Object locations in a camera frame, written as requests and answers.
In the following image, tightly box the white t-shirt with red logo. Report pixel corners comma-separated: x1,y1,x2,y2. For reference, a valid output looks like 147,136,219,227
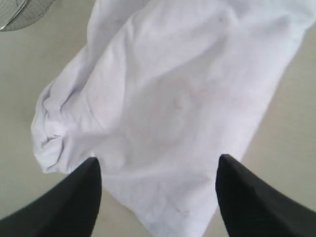
31,0,316,237

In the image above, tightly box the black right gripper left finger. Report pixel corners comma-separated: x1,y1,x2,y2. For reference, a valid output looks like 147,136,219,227
0,158,102,237

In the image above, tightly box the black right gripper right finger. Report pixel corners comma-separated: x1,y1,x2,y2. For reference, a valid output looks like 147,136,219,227
215,155,316,237

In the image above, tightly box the metal wire mesh basket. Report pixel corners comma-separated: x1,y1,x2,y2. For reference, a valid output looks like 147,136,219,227
0,0,56,32

